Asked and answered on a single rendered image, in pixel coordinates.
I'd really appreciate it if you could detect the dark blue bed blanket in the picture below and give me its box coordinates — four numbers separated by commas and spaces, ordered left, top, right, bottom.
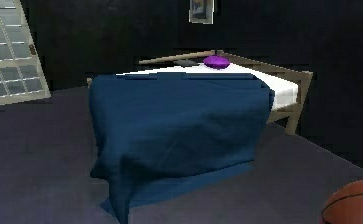
88, 72, 276, 224

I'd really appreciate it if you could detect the dark flat device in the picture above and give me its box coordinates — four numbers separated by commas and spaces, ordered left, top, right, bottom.
174, 59, 200, 67

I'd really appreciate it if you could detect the purple round cushion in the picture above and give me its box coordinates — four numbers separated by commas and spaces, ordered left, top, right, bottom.
202, 55, 231, 70

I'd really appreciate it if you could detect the wooden bed with white mattress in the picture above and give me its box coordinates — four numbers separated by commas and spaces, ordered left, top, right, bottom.
86, 49, 314, 137

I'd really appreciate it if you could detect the orange basketball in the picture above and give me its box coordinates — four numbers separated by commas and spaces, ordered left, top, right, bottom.
320, 177, 363, 224

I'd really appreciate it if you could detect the framed wall picture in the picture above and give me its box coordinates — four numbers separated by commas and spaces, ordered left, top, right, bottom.
188, 0, 215, 25

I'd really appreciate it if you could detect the window with pale frame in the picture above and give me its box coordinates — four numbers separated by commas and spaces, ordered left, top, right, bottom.
0, 0, 52, 108

